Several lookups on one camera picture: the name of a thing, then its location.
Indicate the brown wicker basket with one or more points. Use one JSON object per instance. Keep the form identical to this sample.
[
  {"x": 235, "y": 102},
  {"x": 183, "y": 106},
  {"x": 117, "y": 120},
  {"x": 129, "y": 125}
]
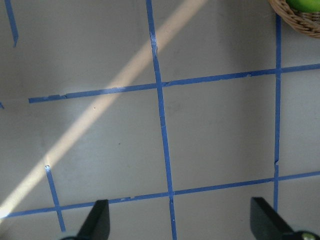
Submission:
[{"x": 306, "y": 23}]

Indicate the green apple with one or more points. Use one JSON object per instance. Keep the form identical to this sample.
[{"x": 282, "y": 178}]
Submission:
[{"x": 305, "y": 6}]

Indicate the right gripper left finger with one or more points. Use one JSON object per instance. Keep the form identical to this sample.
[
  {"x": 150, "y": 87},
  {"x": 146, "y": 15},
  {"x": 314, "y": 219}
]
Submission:
[{"x": 97, "y": 224}]

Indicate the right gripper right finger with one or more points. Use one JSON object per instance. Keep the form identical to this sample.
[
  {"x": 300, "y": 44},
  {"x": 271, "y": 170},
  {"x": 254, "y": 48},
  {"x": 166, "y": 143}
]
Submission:
[{"x": 267, "y": 224}]

